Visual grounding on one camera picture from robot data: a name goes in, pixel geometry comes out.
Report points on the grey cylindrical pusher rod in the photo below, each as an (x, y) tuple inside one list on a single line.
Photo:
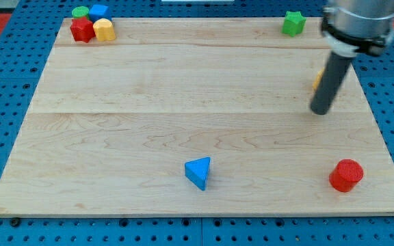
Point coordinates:
[(330, 82)]

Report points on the yellow hexagon block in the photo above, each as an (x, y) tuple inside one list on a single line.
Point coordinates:
[(317, 79)]

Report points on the red cylinder block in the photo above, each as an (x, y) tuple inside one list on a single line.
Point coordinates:
[(346, 175)]

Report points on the red star block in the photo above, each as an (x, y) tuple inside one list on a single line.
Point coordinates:
[(82, 29)]

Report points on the blue triangle block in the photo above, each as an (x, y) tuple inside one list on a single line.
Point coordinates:
[(197, 171)]

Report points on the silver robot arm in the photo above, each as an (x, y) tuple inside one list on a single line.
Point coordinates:
[(351, 27)]

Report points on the yellow heart block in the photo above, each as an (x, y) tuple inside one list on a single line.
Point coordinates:
[(104, 30)]

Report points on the green star block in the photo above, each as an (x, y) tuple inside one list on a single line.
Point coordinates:
[(293, 23)]

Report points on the blue cube block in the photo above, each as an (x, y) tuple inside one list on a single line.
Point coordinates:
[(97, 12)]

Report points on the wooden board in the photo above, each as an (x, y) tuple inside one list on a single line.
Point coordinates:
[(111, 125)]

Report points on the green cylinder block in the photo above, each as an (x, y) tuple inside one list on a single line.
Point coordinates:
[(80, 12)]

